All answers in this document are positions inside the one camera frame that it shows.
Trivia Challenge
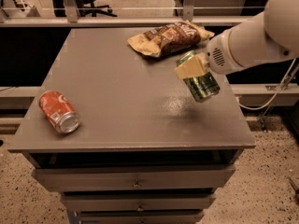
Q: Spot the green soda can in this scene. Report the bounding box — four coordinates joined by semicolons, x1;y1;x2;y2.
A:
178;50;220;103

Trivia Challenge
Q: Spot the red soda can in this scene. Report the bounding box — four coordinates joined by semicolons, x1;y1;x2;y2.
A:
38;91;80;133

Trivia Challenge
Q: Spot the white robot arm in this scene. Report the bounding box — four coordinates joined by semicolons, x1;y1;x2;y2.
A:
175;0;299;79

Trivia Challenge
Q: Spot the white cable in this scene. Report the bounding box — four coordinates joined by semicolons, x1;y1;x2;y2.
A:
236;58;298;112

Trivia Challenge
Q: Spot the top grey drawer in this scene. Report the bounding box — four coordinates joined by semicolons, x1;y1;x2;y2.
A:
32;165;235;192

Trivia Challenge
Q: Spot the metal railing frame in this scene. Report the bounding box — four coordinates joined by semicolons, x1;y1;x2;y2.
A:
1;0;267;27

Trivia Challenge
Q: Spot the grey drawer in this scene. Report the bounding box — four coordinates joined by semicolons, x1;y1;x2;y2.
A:
79;210;204;224
61;192;216;212
32;165;235;192

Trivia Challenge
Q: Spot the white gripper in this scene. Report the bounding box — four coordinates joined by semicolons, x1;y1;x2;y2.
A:
175;29;244;79

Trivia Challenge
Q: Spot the middle grey drawer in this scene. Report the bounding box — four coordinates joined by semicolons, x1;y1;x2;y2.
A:
61;192;216;212

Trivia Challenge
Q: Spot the brown chip bag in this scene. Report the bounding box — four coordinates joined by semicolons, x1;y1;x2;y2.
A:
127;21;214;58

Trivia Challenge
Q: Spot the grey drawer cabinet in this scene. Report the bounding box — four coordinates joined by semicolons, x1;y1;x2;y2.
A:
7;27;257;224

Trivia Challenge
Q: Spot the bottom grey drawer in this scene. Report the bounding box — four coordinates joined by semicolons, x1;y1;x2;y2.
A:
79;210;204;224

